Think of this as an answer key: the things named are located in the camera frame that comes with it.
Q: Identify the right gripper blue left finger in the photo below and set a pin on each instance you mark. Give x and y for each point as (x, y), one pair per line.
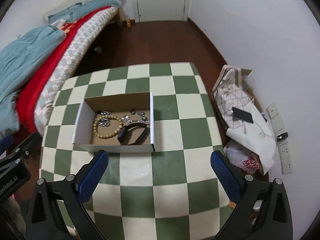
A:
(89, 175)

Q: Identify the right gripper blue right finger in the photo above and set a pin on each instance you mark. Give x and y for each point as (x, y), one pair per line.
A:
(228, 175)

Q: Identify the red bed sheet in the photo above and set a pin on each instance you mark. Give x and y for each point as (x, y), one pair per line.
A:
(29, 95)

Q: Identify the white quilted tote bag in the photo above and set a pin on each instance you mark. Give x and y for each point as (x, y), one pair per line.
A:
(228, 93)

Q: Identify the teal blue blanket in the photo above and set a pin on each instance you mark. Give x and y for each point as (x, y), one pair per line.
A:
(22, 58)

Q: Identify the white door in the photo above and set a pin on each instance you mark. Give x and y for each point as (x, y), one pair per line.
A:
(160, 10)

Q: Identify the white cardboard box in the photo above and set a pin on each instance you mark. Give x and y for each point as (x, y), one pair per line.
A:
(100, 119)

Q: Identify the black fitness band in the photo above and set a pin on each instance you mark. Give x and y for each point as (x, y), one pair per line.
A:
(133, 134)

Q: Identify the white plastic bag red print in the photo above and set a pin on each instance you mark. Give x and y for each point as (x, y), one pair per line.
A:
(242, 158)

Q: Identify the black charger plug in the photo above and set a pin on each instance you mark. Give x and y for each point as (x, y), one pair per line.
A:
(282, 137)

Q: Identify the diamond pattern mattress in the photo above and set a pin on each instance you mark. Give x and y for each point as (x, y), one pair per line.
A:
(83, 32)

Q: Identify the small orange bottle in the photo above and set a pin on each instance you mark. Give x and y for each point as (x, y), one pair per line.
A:
(128, 22)

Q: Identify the white wall socket strip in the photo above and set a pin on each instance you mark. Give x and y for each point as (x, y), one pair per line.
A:
(283, 146)

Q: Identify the black smartphone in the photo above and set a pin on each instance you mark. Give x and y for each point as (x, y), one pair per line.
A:
(242, 115)

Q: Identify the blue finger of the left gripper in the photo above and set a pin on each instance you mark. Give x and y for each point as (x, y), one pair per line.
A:
(5, 143)

